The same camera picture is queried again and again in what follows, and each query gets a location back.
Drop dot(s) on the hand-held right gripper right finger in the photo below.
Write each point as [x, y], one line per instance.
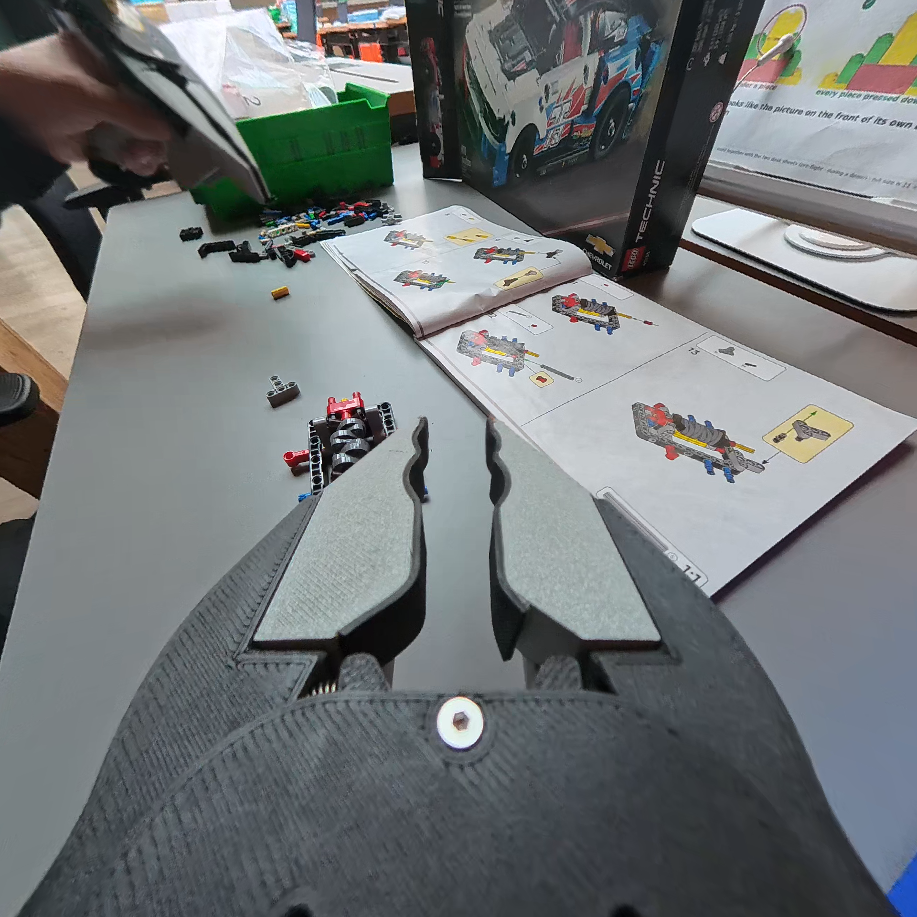
[566, 566]

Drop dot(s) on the person's left hand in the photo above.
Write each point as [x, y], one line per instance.
[50, 100]

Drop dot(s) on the wall poster with bricks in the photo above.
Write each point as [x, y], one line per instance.
[824, 107]

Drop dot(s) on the black lego set box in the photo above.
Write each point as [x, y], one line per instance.
[573, 107]

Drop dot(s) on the clear plastic bags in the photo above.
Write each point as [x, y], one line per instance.
[265, 71]

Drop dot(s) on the white flat pad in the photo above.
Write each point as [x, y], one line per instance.
[752, 236]

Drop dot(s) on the pile of lego pieces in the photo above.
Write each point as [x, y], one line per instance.
[315, 215]

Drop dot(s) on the green plastic bin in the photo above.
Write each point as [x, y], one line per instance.
[315, 143]

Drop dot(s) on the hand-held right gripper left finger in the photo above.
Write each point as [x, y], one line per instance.
[344, 566]

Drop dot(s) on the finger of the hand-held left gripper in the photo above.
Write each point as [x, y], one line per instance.
[200, 114]
[208, 168]

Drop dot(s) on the blue plastic bin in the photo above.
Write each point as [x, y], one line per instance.
[908, 895]

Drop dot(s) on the lego engine frame assembly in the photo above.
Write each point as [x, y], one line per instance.
[344, 440]

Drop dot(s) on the grey lego t-beam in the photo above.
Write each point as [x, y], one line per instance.
[283, 390]

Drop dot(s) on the lego instruction booklet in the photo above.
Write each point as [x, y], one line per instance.
[645, 372]

